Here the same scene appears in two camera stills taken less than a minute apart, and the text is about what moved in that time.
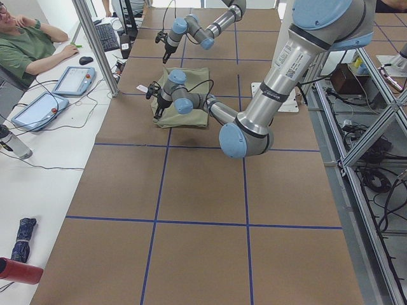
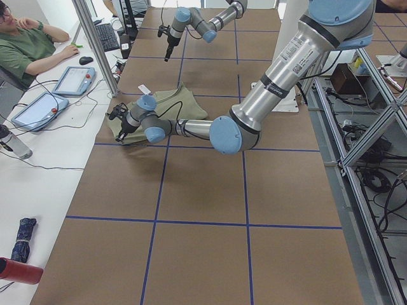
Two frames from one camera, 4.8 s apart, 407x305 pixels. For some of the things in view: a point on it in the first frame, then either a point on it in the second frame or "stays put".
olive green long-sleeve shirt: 197,80 to 177,103
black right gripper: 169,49 stays put
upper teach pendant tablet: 75,81 stays put
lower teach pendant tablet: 40,111 stays put
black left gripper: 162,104 to 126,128
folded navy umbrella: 21,249 stays put
